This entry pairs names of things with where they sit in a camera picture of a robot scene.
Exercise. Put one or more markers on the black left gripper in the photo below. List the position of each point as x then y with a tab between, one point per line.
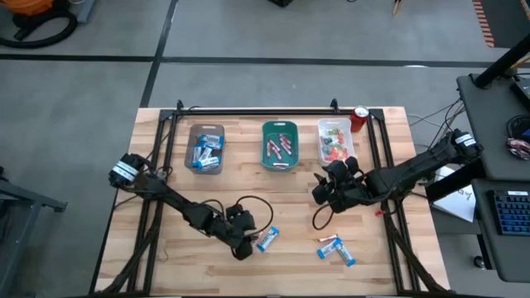
238	229

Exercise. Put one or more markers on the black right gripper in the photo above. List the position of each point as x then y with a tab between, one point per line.
341	188

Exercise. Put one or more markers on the red white Smarties candy roll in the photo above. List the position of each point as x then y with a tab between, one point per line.
284	140
259	238
280	164
286	148
269	150
327	238
276	150

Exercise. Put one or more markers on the red hard candy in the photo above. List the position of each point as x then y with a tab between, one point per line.
330	154
344	155

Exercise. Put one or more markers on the green hard candy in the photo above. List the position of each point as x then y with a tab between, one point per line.
330	132

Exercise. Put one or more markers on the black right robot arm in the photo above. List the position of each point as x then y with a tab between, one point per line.
414	167

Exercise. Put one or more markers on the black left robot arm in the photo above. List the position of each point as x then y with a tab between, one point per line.
174	200

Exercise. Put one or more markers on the teal plastic bin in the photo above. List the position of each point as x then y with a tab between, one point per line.
278	160

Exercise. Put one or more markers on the white plastic bin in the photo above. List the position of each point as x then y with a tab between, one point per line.
350	124

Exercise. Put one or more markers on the red clip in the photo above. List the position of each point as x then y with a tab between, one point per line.
377	213

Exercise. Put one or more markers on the red soda can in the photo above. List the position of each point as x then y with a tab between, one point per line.
359	118

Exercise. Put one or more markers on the grey translucent plastic bin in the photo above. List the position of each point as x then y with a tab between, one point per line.
215	129

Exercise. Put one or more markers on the white paper sheet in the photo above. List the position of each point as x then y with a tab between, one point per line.
457	203

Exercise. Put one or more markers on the dark grey desk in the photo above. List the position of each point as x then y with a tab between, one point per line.
492	124
503	248

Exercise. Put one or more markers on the black keyboard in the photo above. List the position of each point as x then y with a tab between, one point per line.
512	213

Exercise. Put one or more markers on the colourful wrapper pile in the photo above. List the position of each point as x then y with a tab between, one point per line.
518	148

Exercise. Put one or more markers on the grey metal cart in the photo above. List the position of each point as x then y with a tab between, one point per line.
41	199

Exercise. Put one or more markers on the black pole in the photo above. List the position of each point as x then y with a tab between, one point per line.
503	62

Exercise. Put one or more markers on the black mat striped edge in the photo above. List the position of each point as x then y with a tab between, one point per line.
509	25

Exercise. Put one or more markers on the orange vacuum cleaner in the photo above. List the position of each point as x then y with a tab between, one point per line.
31	6

